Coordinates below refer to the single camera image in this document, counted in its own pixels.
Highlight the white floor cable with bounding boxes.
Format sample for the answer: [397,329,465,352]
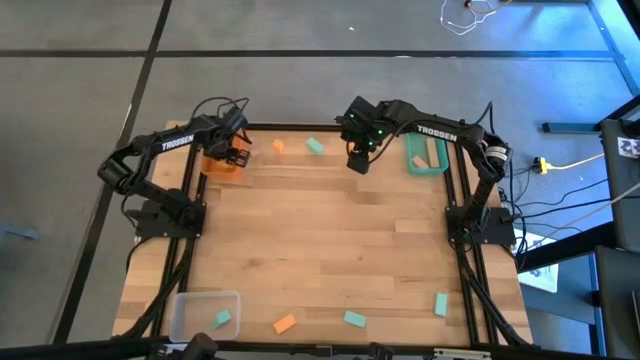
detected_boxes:
[439,0,501,37]

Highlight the white printed tag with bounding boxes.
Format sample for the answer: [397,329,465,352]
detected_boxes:
[617,136,640,160]

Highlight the blue steel frame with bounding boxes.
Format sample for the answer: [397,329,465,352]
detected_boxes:
[587,0,640,96]

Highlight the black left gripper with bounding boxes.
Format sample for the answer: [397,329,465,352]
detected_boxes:
[202,106,252,169]

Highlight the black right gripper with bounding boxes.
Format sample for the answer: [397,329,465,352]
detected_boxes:
[334,95,397,176]

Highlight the grey-blue object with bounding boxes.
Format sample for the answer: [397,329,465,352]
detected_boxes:
[0,222,41,245]

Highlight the black floor cables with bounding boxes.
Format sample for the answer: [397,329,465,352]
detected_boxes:
[494,164,616,256]

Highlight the black crossbeam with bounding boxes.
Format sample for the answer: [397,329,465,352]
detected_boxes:
[0,335,640,360]

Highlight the black seat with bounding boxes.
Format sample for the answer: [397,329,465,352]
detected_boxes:
[592,244,640,360]

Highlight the white printed paper sheet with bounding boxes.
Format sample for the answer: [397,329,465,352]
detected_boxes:
[514,227,560,294]

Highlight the yellow-white cable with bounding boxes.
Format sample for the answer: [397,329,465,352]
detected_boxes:
[544,152,606,171]

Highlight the blue metal bar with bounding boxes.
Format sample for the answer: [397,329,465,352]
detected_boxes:
[542,122,601,134]

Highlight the beige cable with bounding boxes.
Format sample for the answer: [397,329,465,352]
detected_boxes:
[534,180,640,249]

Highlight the clear plastic bin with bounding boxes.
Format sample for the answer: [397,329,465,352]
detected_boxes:
[168,290,242,344]

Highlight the black cable bundle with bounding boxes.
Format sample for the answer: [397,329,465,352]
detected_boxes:
[117,234,199,341]
[454,244,532,347]

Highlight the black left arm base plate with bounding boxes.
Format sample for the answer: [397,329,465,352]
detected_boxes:
[134,199,207,240]

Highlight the silver metal bracket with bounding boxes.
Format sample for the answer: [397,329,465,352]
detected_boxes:
[432,348,494,360]

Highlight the green plastic bin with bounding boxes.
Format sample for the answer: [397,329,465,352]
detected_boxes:
[404,132,450,177]

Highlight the black aluminium table frame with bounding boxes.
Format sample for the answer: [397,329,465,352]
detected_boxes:
[149,121,532,347]

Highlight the black diagonal beam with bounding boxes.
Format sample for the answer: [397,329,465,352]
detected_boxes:
[514,222,619,274]

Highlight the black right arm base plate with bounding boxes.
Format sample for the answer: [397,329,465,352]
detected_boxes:
[446,205,516,247]

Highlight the black cart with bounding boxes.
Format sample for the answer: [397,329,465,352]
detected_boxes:
[594,94,640,251]

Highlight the orange rectangular block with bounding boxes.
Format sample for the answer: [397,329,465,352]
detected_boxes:
[272,313,298,336]

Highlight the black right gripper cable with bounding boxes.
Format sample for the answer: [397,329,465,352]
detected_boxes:
[367,122,406,164]

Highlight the orange plastic bin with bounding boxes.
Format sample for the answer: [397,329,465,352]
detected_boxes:
[201,134,247,182]

